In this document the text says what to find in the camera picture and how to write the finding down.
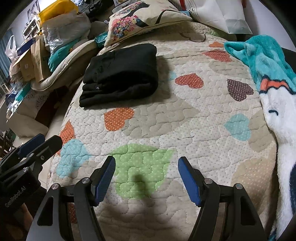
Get brown cardboard box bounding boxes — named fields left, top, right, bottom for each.
left=11, top=35, right=51, bottom=83

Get heart patterned quilt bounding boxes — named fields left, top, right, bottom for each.
left=47, top=22, right=278, bottom=240

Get white patterned storage box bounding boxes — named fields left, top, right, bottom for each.
left=5, top=82, right=70, bottom=140

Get yellow bag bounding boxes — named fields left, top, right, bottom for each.
left=38, top=0, right=79, bottom=25

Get clear plastic bag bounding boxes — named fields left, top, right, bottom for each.
left=42, top=10, right=91, bottom=55

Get white paper shopping bag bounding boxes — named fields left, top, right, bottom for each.
left=178, top=0, right=252, bottom=35

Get floral girl print pillow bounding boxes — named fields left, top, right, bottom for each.
left=104, top=1, right=192, bottom=47

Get teal tissue pack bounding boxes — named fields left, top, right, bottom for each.
left=94, top=32, right=108, bottom=47

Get teal cloth bundle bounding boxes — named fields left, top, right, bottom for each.
left=48, top=39, right=79, bottom=73

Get teal and white fleece blanket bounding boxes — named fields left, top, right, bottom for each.
left=224, top=35, right=295, bottom=240

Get black pants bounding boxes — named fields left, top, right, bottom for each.
left=79, top=43, right=159, bottom=108

